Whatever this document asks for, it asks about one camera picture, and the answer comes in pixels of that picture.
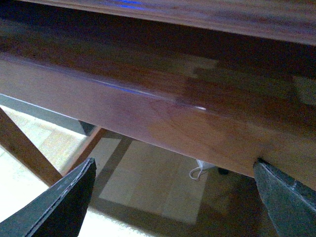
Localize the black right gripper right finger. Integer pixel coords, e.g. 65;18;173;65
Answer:
253;158;316;237

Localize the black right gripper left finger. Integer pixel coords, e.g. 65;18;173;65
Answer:
0;158;96;237

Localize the white power adapter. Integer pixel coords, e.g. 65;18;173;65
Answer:
189;159;215;181

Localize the wooden desk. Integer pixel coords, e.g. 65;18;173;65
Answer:
0;0;316;189

